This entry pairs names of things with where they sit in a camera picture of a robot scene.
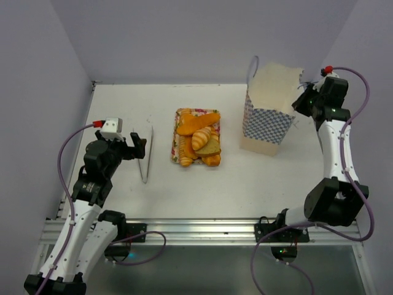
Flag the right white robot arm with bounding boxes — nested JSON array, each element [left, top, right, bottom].
[[273, 72, 369, 241]]

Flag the aluminium mounting rail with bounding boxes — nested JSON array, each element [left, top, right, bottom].
[[39, 218, 360, 246]]

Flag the blue checkered paper bag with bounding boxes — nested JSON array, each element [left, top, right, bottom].
[[240, 55, 304, 156]]

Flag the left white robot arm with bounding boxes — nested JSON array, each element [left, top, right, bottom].
[[24, 132, 147, 294]]

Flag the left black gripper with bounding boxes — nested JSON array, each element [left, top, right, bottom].
[[95, 130, 146, 178]]

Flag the right black base bracket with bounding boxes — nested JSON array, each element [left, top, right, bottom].
[[254, 213, 310, 243]]

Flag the fake croissant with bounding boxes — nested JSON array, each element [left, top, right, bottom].
[[191, 127, 211, 151]]

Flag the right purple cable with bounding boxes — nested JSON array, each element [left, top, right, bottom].
[[250, 65, 375, 295]]

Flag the black base bracket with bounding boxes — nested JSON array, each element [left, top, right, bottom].
[[254, 213, 310, 243], [115, 222, 147, 243]]

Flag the purple cable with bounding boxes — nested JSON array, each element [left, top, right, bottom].
[[30, 120, 167, 295], [250, 65, 375, 295]]

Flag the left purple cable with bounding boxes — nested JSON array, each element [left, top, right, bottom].
[[30, 120, 167, 295]]

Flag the left black base bracket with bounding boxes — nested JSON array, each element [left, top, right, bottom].
[[115, 222, 147, 243]]

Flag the long fake baguette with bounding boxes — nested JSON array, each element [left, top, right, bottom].
[[179, 108, 193, 167]]

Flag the fake bread slice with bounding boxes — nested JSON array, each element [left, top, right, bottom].
[[195, 138, 221, 157]]

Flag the twisted fake bread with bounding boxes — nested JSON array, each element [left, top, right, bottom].
[[198, 127, 221, 167]]

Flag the floral rectangular tray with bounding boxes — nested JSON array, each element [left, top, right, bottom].
[[171, 108, 221, 167]]

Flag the metal serving tongs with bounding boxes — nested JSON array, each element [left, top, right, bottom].
[[133, 125, 154, 184]]

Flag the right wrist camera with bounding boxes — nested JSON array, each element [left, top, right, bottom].
[[313, 65, 339, 92]]

